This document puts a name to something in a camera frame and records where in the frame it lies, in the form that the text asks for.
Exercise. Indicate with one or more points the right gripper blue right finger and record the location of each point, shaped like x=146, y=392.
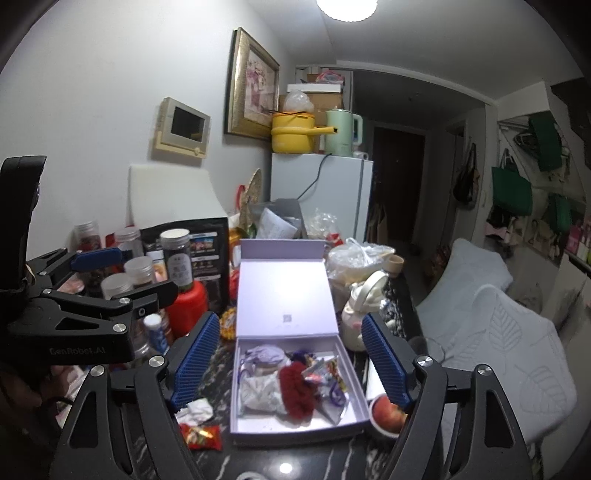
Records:
x=393, y=359

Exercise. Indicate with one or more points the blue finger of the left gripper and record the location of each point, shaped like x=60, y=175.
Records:
x=148, y=299
x=96, y=260

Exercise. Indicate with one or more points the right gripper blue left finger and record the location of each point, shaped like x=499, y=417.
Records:
x=188, y=359

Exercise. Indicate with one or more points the purple satin drawstring pouch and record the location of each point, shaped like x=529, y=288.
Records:
x=264, y=359

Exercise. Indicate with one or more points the red fuzzy soft object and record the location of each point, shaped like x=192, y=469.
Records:
x=298, y=396

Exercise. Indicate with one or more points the brown grain jar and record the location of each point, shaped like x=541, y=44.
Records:
x=140, y=270

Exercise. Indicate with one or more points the metal bowl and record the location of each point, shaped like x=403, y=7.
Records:
x=383, y=433

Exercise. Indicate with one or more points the red apple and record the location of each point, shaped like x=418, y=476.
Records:
x=388, y=416

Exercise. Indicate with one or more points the red plastic canister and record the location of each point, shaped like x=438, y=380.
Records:
x=187, y=309

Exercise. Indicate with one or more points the yellow honeycomb snack pack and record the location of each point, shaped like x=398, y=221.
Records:
x=227, y=323

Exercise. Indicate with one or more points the dark label jar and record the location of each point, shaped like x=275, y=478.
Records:
x=175, y=245

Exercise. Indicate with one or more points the crumpled white tissue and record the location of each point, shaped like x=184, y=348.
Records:
x=195, y=413

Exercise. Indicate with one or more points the gold patterned pouch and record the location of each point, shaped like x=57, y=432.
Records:
x=327, y=374

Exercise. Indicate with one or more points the red snack packet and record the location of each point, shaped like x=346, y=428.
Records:
x=201, y=437

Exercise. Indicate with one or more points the black snack bag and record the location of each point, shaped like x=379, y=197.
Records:
x=209, y=253

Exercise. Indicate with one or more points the cream cartoon water bottle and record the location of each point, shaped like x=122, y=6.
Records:
x=364, y=298

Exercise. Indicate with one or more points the light blue quilted sofa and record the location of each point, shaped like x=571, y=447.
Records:
x=471, y=316

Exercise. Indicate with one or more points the lavender gift box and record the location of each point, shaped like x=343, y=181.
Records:
x=284, y=300

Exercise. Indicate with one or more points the clear plastic bag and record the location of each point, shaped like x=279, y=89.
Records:
x=353, y=261

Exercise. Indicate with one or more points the white mini fridge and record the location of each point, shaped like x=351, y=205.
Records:
x=336, y=185

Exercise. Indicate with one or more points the yellow enamel pot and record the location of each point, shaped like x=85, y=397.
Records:
x=295, y=132

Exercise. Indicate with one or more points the green tote bag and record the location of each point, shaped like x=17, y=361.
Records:
x=512, y=192

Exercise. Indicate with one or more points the gold framed picture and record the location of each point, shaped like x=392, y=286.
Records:
x=253, y=88

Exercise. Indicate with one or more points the green electric kettle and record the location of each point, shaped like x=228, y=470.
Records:
x=348, y=132

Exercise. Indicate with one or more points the wall intercom panel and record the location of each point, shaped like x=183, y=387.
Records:
x=181, y=129

